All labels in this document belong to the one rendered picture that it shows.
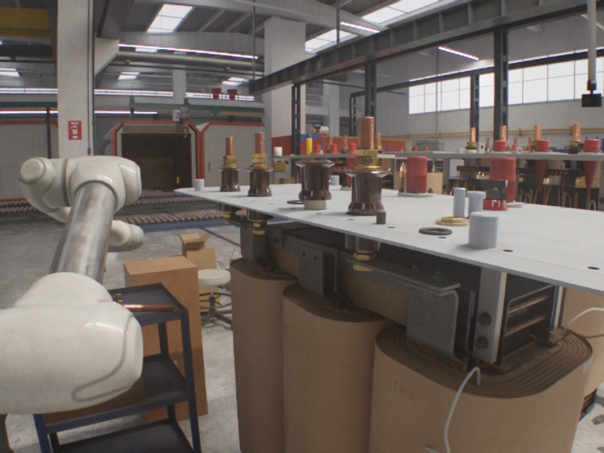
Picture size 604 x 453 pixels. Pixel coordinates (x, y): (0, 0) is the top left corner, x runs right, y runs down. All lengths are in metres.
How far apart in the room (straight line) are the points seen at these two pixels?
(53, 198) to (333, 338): 0.81
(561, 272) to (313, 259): 0.76
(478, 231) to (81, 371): 0.56
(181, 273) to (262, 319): 0.88
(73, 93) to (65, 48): 1.14
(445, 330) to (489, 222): 0.30
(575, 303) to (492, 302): 1.68
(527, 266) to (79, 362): 0.58
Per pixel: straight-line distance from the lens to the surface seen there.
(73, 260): 0.80
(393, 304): 1.05
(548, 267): 0.52
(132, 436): 2.34
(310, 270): 1.16
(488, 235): 0.58
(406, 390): 0.89
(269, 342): 1.51
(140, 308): 1.70
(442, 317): 0.81
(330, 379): 1.15
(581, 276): 0.50
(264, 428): 1.71
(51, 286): 0.70
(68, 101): 11.32
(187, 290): 2.29
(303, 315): 1.16
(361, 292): 1.14
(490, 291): 0.82
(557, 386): 0.90
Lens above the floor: 1.47
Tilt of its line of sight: 9 degrees down
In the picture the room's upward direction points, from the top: straight up
